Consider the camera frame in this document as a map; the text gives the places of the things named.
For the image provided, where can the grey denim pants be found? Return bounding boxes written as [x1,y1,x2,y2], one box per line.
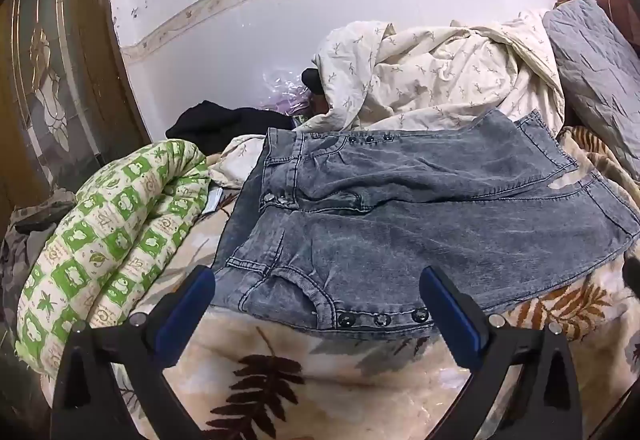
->
[213,110,639,340]

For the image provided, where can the green white rolled quilt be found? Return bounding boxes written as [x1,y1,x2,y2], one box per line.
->
[15,139,209,377]

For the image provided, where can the leaf pattern bed blanket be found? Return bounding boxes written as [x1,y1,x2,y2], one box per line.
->
[39,124,640,440]

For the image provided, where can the grey quilted pillow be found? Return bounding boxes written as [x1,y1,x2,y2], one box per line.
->
[542,0,639,179]

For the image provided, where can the cream patterned duvet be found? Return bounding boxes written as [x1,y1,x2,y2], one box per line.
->
[207,9,566,189]

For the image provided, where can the wooden glass door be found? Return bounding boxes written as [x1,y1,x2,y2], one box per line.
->
[1,0,150,223]

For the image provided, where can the black garment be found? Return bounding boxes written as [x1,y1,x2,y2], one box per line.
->
[166,101,295,155]

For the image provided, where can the purple plastic bag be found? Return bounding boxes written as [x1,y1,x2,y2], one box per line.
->
[259,70,311,116]

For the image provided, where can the brown headboard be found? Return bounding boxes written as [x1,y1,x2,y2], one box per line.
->
[555,0,640,51]

